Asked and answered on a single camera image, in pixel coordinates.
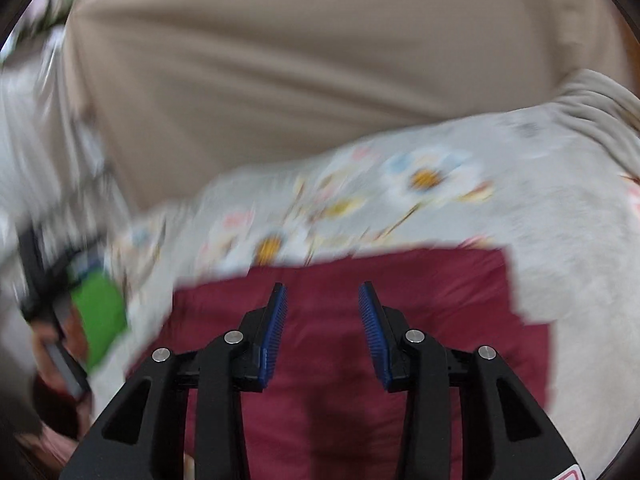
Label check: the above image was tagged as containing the maroon puffer jacket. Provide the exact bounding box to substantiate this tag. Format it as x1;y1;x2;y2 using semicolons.
125;245;553;480

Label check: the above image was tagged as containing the white floral printed blanket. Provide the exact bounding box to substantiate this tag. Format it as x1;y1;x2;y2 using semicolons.
85;69;640;480

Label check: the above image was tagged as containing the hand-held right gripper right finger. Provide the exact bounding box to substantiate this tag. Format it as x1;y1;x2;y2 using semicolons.
357;281;583;480

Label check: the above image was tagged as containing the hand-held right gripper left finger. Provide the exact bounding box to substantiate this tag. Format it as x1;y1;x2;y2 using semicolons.
60;282;290;480

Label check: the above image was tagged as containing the beige hanging sheet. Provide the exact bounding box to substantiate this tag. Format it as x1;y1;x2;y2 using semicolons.
65;0;632;213

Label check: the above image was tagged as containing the silver white curtain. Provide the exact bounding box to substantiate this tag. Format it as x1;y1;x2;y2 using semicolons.
0;25;121;271

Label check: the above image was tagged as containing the person's left hand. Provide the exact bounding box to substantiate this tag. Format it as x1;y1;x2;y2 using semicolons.
30;305;95;407

